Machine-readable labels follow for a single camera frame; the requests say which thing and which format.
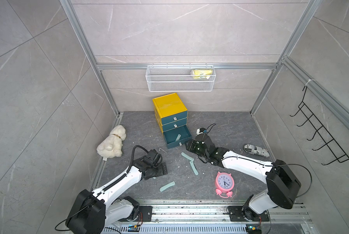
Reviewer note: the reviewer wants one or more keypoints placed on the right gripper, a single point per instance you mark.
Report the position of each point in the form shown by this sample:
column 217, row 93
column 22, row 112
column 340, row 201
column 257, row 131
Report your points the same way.
column 190, row 146

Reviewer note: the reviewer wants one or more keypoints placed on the pink alarm clock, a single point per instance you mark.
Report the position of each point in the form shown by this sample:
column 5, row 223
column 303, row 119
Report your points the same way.
column 224, row 184

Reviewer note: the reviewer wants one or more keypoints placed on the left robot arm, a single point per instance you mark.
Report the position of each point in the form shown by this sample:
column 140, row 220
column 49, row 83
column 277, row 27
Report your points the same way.
column 95, row 210

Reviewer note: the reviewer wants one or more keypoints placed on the white wire wall basket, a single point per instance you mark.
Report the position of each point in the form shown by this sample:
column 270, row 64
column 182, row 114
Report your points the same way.
column 177, row 78

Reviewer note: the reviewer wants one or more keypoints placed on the white plush dog toy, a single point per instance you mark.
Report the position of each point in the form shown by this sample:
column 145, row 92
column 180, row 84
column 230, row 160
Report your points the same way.
column 111, row 147

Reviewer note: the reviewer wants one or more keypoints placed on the yellow item in basket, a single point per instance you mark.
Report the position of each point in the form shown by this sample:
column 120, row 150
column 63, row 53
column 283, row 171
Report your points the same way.
column 202, row 73

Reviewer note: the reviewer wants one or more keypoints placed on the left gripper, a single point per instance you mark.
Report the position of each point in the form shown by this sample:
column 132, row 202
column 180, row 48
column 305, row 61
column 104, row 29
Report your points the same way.
column 161, row 171

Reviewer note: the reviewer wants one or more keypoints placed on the yellow teal drawer cabinet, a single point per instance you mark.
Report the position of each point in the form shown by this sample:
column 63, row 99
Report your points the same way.
column 172, row 117

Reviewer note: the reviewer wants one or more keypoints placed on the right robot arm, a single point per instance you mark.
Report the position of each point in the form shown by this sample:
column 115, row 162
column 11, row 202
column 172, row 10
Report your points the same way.
column 282, row 186

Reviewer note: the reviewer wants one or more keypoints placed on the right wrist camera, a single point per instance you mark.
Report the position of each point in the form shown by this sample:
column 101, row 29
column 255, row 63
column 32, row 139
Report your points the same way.
column 202, row 132

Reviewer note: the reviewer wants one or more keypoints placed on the black wire wall hook rack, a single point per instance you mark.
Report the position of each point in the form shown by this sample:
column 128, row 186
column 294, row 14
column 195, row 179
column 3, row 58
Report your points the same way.
column 337, row 152

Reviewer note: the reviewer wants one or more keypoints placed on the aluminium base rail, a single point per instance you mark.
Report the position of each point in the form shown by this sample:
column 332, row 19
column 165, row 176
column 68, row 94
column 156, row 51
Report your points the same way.
column 210, row 217

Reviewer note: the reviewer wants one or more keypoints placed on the teal fruit knife bottom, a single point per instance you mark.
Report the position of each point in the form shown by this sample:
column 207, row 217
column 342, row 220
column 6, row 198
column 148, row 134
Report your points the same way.
column 167, row 186

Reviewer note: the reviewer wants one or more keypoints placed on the white patterned toy shoe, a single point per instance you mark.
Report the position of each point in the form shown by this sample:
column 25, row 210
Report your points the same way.
column 255, row 150

